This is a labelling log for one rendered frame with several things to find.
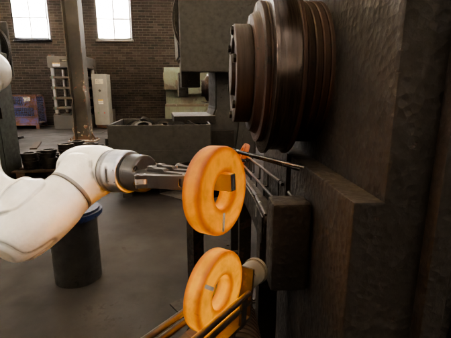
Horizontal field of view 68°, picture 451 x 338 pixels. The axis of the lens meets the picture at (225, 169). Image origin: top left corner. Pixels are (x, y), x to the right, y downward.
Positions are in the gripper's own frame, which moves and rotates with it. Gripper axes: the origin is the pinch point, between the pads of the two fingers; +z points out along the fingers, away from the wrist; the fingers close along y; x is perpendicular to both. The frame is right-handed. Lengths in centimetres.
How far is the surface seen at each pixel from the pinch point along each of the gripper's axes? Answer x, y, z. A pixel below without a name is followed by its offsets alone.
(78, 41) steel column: 150, -424, -605
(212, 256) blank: -13.6, 1.5, -0.5
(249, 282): -22.5, -7.5, 2.0
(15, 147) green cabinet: -30, -166, -401
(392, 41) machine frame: 22.2, -19.1, 24.6
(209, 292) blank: -18.8, 4.3, 0.4
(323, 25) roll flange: 31, -41, 7
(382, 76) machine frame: 16.5, -20.9, 23.1
